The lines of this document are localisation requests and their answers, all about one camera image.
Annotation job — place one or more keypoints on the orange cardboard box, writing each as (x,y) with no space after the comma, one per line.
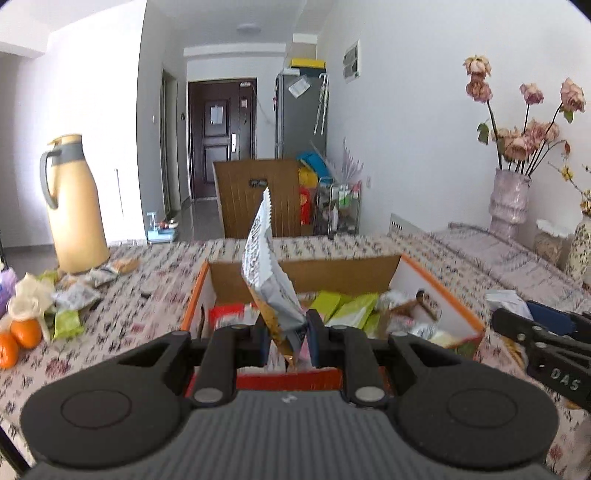
(323,272)

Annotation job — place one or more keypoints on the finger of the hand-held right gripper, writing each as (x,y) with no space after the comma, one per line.
(551,318)
(512,323)

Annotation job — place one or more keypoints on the white floral patterned vase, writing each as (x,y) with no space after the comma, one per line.
(581,249)

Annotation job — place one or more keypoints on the folded grey patterned cloth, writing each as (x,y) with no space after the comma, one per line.
(508,263)

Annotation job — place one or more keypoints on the cluster of small snack packets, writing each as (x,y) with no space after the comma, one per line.
(76,295)

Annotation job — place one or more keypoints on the orange fruit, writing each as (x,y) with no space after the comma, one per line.
(7,351)
(27,333)

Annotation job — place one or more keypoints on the white slatted panel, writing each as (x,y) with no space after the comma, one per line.
(406,225)

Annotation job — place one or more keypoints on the grey side door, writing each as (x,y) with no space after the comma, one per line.
(170,143)

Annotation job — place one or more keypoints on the purple tissue pack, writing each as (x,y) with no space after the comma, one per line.
(7,290)

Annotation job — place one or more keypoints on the round ceiling lamp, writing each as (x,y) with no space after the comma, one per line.
(249,28)

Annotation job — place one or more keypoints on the yellow bag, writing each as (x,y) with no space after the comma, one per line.
(307,177)

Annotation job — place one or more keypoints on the glass jar with white lid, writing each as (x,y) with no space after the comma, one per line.
(551,244)

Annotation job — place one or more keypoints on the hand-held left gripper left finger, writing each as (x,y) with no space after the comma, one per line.
(263,341)

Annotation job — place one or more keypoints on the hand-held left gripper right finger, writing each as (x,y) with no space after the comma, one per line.
(313,341)

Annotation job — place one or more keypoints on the grey refrigerator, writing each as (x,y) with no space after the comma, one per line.
(300,120)

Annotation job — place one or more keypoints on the yellow thermos jug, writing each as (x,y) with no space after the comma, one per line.
(76,207)

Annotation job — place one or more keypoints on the flat yellow box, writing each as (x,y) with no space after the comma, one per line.
(307,63)

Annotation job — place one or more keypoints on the cream plastic bag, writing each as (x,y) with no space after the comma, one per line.
(30,295)

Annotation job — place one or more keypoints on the dried pink roses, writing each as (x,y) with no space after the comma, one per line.
(521,138)

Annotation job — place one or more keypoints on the blue bag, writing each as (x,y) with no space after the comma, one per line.
(314,164)

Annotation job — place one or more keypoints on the white folded umbrella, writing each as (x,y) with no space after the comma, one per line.
(322,106)

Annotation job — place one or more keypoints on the dark brown entrance door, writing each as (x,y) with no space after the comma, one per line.
(221,138)

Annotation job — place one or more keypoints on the pink ribbed vase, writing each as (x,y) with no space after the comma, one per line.
(509,203)

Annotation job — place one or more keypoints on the yellow blossom branches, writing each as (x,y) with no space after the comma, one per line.
(572,182)

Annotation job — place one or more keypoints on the brown wooden chair back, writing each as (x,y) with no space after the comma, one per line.
(244,203)

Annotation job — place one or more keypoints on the paper sheet on refrigerator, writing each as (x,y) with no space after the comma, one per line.
(299,87)

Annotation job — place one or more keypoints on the red bag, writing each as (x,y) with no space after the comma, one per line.
(305,207)

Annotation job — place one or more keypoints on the purple dried sprigs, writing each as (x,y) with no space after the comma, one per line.
(350,161)

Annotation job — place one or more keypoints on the grey white snack packet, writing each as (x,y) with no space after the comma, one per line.
(265,277)

